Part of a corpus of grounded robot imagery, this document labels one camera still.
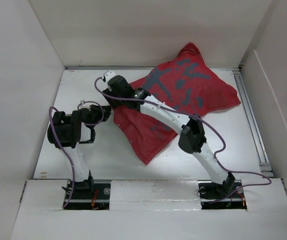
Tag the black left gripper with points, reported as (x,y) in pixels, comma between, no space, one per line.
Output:
(107,109)

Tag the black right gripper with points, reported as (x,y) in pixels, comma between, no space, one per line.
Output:
(114,102)

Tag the red patterned pillowcase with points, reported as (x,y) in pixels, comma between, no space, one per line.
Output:
(185,84)

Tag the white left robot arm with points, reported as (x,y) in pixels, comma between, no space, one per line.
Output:
(67,132)

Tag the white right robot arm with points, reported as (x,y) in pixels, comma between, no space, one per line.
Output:
(192,139)

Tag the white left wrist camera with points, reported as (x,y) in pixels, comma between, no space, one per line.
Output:
(84,104)

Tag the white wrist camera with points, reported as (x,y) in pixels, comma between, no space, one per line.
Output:
(107,76)
(84,104)

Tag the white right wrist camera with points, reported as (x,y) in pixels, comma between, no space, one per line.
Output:
(107,76)

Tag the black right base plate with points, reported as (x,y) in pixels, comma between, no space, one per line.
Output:
(211,199)

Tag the aluminium right side rail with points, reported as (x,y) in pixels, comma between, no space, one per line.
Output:
(263,160)

